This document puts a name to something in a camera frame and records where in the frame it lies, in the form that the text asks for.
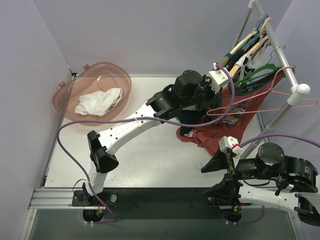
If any pink wire hanger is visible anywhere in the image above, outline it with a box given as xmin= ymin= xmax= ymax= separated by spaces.
xmin=206 ymin=65 xmax=319 ymax=117

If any rust red tank top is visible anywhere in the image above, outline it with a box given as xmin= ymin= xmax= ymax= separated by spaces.
xmin=176 ymin=76 xmax=273 ymax=156

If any black white striped tank top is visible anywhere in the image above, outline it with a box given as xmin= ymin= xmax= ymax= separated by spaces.
xmin=235 ymin=53 xmax=259 ymax=78

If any green plastic hanger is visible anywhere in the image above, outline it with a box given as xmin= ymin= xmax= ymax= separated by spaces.
xmin=234 ymin=63 xmax=281 ymax=94

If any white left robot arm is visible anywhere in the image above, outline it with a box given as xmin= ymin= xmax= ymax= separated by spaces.
xmin=82 ymin=70 xmax=222 ymax=206

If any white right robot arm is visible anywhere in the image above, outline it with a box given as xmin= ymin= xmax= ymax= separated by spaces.
xmin=201 ymin=143 xmax=320 ymax=227

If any cream plastic hanger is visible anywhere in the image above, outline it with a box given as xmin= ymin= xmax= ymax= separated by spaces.
xmin=229 ymin=14 xmax=269 ymax=54

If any teal blue hanger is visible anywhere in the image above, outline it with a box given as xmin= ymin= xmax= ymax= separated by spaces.
xmin=241 ymin=14 xmax=269 ymax=51

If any beige wooden hanger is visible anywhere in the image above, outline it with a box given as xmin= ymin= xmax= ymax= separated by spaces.
xmin=229 ymin=35 xmax=271 ymax=78

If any navy blue garment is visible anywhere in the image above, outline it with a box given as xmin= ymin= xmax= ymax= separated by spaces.
xmin=178 ymin=110 xmax=208 ymax=136

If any metal clothes rack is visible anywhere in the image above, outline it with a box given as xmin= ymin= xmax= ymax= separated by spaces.
xmin=233 ymin=0 xmax=311 ymax=156

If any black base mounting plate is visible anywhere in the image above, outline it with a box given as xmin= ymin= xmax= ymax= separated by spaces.
xmin=71 ymin=187 xmax=245 ymax=223

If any pink translucent plastic basket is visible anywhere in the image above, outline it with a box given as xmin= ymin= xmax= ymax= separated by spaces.
xmin=52 ymin=62 xmax=132 ymax=121

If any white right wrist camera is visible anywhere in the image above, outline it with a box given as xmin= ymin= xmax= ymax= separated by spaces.
xmin=218 ymin=136 xmax=243 ymax=156

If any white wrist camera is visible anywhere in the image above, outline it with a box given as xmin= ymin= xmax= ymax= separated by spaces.
xmin=218 ymin=136 xmax=243 ymax=156
xmin=206 ymin=62 xmax=232 ymax=94

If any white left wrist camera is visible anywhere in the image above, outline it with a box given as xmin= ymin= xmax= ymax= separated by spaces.
xmin=206 ymin=62 xmax=232 ymax=94

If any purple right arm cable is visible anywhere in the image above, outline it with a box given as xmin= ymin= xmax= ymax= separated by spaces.
xmin=238 ymin=132 xmax=320 ymax=151

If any aluminium frame rail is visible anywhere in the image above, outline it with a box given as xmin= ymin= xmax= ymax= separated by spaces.
xmin=28 ymin=188 xmax=74 ymax=209

